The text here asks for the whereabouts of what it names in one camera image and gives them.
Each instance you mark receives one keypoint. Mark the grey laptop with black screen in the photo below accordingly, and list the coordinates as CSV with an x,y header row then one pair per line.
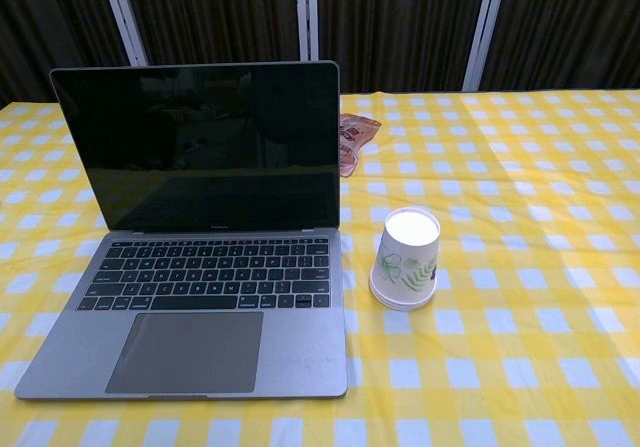
x,y
200,277

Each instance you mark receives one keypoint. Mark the pink snack packet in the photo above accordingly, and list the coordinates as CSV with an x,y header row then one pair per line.
x,y
350,142

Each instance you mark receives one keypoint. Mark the white paper cup leaf print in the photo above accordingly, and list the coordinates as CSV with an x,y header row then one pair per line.
x,y
407,262

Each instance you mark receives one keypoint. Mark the dark brown curtain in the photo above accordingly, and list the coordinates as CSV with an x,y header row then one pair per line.
x,y
400,22

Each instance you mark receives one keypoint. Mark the yellow white checkered tablecloth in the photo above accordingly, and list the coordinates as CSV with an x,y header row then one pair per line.
x,y
500,317

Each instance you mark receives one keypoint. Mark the white metal frame post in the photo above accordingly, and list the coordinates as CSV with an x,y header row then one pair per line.
x,y
485,27
122,12
306,12

